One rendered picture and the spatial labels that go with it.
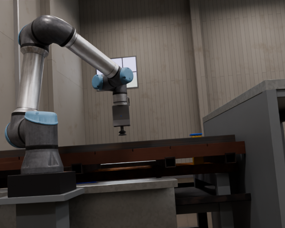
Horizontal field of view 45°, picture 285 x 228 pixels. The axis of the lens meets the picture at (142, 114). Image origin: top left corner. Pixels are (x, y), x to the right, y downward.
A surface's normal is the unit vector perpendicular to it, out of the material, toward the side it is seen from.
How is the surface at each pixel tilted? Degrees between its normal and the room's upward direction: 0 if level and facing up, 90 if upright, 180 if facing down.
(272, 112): 90
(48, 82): 90
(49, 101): 90
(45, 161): 72
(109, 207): 90
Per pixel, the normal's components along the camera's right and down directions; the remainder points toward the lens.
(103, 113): -0.10, -0.11
